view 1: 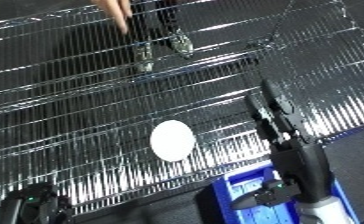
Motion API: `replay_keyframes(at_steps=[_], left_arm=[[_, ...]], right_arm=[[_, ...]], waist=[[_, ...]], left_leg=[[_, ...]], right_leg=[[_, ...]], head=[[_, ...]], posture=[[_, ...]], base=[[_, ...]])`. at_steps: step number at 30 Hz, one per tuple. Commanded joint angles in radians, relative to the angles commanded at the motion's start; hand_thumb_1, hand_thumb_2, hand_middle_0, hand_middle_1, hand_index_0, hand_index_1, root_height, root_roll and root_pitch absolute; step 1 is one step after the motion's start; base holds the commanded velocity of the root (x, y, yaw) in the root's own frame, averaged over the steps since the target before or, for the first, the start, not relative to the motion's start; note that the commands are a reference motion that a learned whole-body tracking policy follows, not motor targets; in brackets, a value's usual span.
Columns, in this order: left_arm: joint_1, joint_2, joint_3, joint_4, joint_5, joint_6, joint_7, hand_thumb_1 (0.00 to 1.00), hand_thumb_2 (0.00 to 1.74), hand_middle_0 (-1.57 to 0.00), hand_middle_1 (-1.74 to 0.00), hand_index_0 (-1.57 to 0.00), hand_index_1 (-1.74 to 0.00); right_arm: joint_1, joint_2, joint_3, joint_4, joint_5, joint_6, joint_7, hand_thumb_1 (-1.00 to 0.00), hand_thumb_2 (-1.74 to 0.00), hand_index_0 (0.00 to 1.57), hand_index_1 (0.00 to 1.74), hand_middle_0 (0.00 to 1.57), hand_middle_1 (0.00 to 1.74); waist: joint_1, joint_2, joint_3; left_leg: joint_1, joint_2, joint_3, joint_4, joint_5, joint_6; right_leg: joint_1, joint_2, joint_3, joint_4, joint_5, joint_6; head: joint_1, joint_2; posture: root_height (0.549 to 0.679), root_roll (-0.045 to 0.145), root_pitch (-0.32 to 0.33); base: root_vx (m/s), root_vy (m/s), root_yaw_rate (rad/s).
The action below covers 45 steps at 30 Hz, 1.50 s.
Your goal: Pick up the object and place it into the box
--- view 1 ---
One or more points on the white paper cup green band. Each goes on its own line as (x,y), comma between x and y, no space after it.
(172,140)

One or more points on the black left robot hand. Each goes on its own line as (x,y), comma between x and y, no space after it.
(36,206)

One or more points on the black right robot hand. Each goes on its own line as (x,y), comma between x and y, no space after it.
(300,166)

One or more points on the pale right robot arm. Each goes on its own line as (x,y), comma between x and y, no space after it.
(326,213)

